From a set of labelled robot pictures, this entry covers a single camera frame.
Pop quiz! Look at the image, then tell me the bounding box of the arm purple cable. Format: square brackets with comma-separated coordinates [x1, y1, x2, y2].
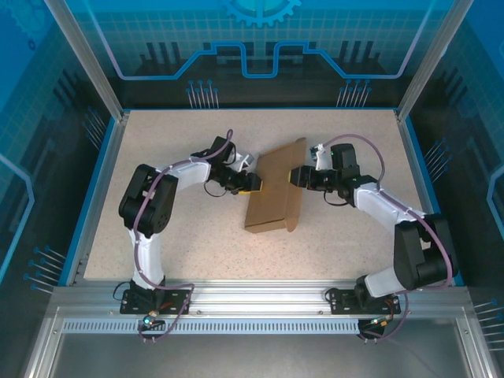
[132, 128, 234, 344]
[313, 133, 454, 344]

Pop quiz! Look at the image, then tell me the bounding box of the brown cardboard box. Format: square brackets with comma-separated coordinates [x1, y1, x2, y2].
[243, 136, 308, 234]

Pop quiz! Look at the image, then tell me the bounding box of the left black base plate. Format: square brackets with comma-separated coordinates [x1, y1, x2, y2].
[120, 288, 193, 316]

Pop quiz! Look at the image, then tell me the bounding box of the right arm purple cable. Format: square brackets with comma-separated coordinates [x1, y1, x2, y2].
[313, 133, 454, 344]

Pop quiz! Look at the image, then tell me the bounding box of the blue table edge trim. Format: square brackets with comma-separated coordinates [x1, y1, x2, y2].
[404, 117, 466, 287]
[57, 117, 119, 287]

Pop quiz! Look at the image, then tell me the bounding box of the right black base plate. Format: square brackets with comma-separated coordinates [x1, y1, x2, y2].
[326, 289, 402, 315]

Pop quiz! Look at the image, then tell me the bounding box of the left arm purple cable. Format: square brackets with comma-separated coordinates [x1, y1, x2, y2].
[132, 128, 234, 344]

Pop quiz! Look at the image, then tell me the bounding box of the left aluminium frame post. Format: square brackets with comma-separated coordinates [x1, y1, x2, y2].
[43, 0, 132, 123]

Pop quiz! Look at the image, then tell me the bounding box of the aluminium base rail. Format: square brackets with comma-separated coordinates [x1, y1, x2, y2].
[50, 278, 473, 317]

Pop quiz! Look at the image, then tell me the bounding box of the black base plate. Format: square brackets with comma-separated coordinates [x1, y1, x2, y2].
[326, 289, 402, 315]
[120, 288, 193, 316]

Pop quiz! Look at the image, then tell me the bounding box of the aluminium frame post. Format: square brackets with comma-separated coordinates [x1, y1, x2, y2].
[395, 0, 473, 123]
[43, 0, 132, 123]

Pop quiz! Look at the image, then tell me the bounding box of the aluminium side rail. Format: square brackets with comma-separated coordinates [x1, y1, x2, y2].
[65, 111, 132, 287]

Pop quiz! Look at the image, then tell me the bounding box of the grey metal shelf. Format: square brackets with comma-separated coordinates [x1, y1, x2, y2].
[23, 306, 498, 378]

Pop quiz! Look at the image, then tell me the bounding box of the right aluminium frame post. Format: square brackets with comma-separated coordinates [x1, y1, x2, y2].
[395, 0, 473, 123]

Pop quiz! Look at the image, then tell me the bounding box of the slotted grey cable duct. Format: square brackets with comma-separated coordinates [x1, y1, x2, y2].
[61, 318, 369, 335]

